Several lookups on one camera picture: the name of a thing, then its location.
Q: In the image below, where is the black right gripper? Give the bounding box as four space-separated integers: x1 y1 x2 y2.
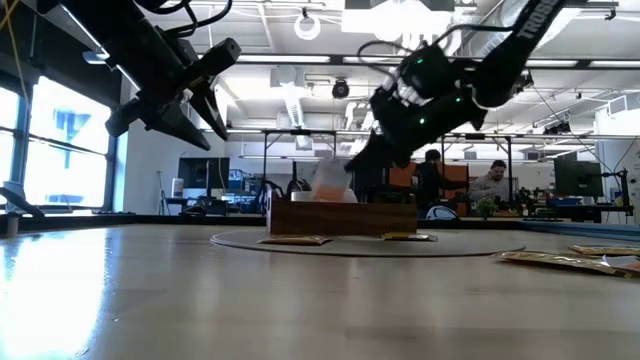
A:
344 94 489 174

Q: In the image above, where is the yellow tea packet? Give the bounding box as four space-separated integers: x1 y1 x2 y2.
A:
568 244 640 258
256 234 335 247
492 249 632 277
379 231 440 243

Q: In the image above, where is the white round object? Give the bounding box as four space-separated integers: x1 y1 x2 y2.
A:
424 204 460 222

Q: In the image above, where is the large glass window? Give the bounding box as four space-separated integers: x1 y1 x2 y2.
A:
0 74 121 212

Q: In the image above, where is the black aluminium table frame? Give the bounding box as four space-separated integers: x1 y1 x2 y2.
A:
0 212 531 232

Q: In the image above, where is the orange tea packet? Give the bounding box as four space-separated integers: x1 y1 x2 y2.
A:
599 254 640 275
310 157 360 204

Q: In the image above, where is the black angled bar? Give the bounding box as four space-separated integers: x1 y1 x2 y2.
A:
0 184 49 236

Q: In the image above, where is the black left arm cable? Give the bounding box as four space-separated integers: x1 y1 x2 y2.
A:
134 0 235 39

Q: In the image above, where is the orange room partition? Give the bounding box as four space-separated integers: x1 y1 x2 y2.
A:
388 162 470 219

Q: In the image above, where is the black background station frame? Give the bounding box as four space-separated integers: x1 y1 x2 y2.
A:
259 128 516 216

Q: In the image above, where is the yellow hanging cable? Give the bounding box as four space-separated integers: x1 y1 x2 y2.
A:
0 0 32 104

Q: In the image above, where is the small green potted plant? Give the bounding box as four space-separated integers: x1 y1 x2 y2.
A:
476 196 500 221

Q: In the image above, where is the round grey mat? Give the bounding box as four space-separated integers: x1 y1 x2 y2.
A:
209 228 527 259

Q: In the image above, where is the person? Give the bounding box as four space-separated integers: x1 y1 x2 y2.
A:
413 148 471 211
468 159 512 202

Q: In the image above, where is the black computer monitor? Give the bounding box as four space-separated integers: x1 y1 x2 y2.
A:
178 157 231 190
553 158 605 198

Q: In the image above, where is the white ceiling ring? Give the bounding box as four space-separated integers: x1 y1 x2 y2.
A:
293 12 323 42

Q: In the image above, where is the long overhead light bar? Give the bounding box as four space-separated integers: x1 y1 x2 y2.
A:
82 49 640 71

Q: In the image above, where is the wooden three-compartment tray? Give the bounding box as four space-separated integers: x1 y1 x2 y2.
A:
266 192 419 238

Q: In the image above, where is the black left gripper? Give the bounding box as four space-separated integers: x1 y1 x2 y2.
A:
103 37 243 152

